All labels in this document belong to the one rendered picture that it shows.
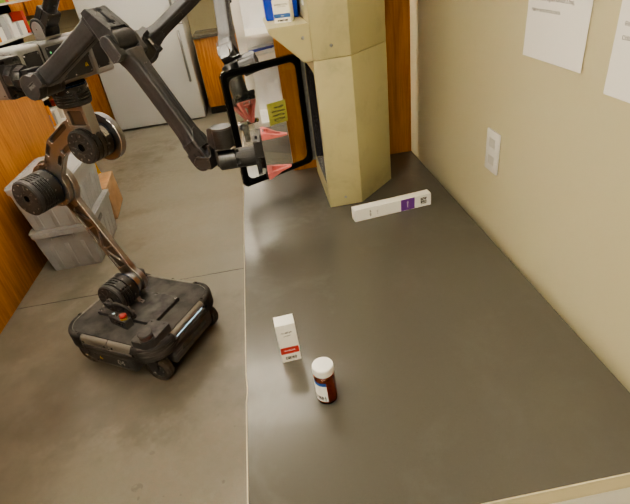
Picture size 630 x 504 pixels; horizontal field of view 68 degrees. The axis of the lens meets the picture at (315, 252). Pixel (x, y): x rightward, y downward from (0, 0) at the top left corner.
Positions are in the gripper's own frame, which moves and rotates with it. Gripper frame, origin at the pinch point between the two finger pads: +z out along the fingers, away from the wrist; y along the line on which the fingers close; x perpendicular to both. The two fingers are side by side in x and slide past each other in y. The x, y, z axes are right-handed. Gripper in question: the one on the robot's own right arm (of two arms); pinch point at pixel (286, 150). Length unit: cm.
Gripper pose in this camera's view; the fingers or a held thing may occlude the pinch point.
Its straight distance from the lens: 139.1
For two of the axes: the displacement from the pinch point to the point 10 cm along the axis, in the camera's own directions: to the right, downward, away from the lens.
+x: -1.4, -5.3, 8.4
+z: 9.8, -1.7, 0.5
